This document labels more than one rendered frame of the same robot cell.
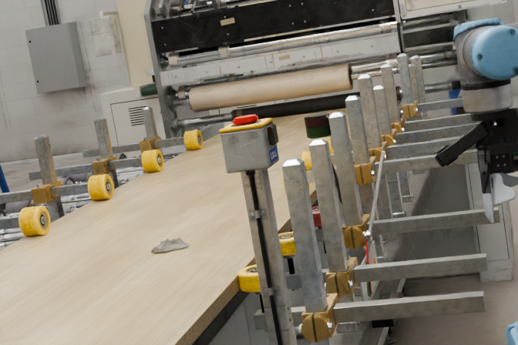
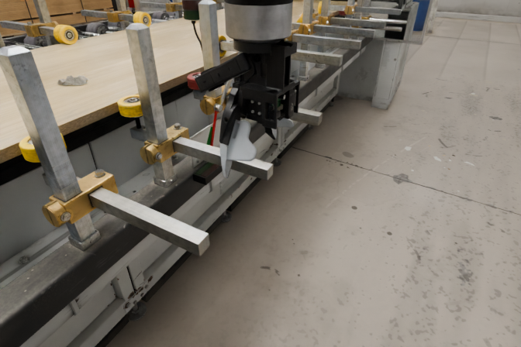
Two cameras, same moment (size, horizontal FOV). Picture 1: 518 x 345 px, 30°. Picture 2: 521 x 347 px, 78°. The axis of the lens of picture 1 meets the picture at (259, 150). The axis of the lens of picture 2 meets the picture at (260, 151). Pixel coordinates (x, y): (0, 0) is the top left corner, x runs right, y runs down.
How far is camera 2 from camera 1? 1.45 m
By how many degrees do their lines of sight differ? 26
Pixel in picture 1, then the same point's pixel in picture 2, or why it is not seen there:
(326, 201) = (142, 84)
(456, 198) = (374, 62)
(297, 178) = (10, 71)
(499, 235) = (388, 87)
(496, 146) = (250, 90)
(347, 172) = (208, 55)
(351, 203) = not seen: hidden behind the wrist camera
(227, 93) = not seen: outside the picture
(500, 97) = (260, 23)
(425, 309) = (153, 229)
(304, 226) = (31, 124)
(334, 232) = (149, 112)
